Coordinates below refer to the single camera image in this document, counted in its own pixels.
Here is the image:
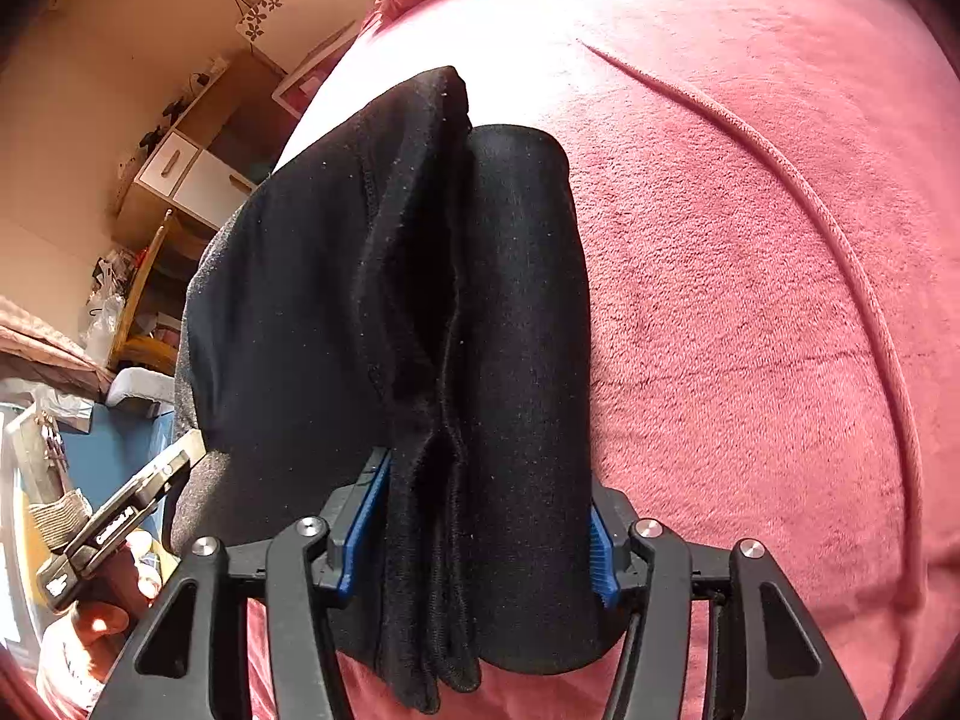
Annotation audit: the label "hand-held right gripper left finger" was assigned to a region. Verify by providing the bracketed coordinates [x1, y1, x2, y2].
[90, 446, 395, 720]

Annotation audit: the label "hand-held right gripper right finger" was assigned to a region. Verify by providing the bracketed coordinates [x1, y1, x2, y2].
[589, 484, 867, 720]

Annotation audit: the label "black pants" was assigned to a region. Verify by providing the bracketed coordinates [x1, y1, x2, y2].
[171, 66, 623, 717]

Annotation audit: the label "person's left hand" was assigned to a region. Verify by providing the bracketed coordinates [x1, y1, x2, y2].
[41, 529, 164, 691]

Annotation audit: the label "woven straw basket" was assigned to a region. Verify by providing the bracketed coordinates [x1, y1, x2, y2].
[26, 487, 96, 550]

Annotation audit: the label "blue cloth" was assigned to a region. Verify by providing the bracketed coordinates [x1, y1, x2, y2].
[60, 396, 181, 515]

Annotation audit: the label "brown quilt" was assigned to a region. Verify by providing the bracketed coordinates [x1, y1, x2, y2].
[0, 292, 100, 395]

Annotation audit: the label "clear plastic bag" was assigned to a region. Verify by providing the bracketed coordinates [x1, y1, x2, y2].
[81, 247, 130, 362]

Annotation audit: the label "wooden cane chair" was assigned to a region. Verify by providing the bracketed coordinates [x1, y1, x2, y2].
[105, 208, 197, 377]

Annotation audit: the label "pink fleece blanket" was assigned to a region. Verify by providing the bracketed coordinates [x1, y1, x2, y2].
[247, 0, 960, 720]

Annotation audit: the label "wooden desk with white drawers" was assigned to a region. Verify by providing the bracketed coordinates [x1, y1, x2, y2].
[112, 52, 301, 241]

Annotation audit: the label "white cabinet with flower decal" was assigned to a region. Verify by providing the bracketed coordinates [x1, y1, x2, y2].
[232, 0, 365, 80]

